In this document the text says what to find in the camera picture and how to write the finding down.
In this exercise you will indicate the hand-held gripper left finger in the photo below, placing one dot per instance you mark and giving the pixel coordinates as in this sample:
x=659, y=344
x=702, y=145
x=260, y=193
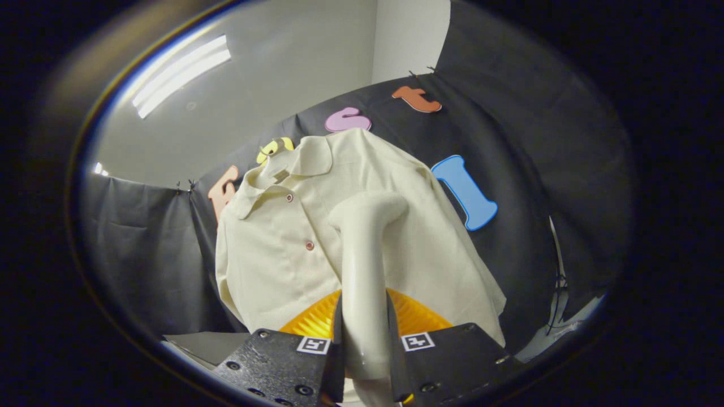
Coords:
x=283, y=364

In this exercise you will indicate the grey cabinet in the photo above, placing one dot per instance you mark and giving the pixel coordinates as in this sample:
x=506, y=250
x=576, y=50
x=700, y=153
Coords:
x=209, y=343

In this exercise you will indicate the black backdrop cloth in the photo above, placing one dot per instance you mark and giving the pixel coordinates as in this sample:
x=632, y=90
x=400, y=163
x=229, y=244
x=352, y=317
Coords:
x=537, y=141

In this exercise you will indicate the black binder clip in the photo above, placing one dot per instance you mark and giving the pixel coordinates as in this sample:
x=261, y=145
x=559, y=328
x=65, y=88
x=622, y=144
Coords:
x=422, y=72
x=185, y=185

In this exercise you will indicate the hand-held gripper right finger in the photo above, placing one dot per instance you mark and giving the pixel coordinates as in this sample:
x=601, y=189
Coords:
x=452, y=362

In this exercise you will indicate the white garment steamer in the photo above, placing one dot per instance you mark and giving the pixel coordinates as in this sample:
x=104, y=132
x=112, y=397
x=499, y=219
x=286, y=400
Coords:
x=362, y=271

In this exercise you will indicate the ceiling light panel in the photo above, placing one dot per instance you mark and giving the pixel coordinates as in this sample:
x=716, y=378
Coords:
x=181, y=73

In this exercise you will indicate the cream button shirt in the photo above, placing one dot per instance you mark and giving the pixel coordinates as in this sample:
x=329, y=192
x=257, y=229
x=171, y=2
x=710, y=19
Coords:
x=271, y=265

